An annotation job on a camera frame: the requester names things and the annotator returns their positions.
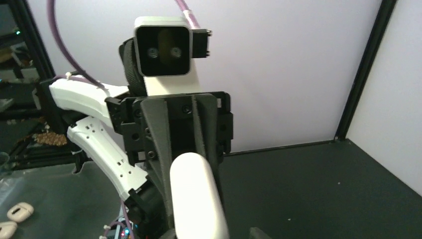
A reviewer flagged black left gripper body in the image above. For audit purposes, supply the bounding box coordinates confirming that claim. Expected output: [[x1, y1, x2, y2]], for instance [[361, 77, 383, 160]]
[[105, 92, 233, 165]]

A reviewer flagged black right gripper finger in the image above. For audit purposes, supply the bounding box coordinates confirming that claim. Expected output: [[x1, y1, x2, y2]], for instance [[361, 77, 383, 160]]
[[249, 227, 271, 239]]

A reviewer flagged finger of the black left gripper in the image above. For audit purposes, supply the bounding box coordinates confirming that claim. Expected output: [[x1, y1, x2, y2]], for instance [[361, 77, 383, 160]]
[[192, 94, 223, 202], [141, 98, 175, 229]]

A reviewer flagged white oval capsule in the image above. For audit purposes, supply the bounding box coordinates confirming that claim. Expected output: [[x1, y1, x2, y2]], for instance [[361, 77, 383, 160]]
[[170, 152, 230, 239]]

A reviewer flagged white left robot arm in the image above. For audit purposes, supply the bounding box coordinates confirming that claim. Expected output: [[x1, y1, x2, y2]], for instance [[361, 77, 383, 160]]
[[37, 76, 233, 239]]

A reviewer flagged beige earbud case upper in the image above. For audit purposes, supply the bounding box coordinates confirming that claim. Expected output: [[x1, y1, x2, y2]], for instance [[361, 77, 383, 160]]
[[6, 202, 34, 223]]

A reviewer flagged beige earbud case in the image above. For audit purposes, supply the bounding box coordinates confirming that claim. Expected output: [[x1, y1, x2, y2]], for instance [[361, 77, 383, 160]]
[[6, 202, 34, 223], [0, 221, 17, 239]]

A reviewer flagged beige earbud case lower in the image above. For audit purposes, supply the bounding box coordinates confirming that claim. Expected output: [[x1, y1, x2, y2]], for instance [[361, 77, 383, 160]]
[[0, 221, 17, 239]]

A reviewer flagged clear plastic sheet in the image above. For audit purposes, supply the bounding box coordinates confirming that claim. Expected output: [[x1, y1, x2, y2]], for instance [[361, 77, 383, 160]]
[[0, 152, 26, 211]]

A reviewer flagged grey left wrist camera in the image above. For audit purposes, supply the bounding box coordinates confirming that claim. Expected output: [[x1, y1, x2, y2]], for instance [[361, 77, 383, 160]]
[[133, 16, 213, 96]]

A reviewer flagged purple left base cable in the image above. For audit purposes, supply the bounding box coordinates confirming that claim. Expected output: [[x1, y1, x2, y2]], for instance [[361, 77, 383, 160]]
[[99, 201, 136, 239]]

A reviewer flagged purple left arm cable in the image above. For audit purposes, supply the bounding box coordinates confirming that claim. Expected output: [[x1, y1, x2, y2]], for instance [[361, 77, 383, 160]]
[[46, 0, 106, 90]]

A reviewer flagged black frame post left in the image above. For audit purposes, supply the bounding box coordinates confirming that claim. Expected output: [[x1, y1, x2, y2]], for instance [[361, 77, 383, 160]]
[[333, 0, 397, 141]]

